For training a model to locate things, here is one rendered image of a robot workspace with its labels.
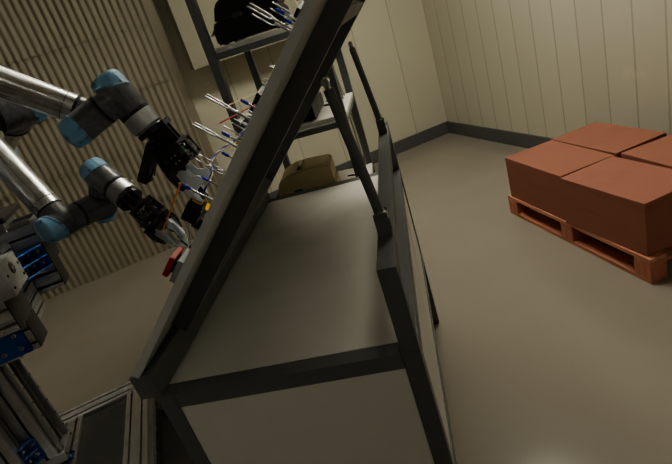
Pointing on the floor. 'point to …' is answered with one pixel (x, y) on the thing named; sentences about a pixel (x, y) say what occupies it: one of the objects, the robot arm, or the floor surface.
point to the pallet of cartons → (601, 194)
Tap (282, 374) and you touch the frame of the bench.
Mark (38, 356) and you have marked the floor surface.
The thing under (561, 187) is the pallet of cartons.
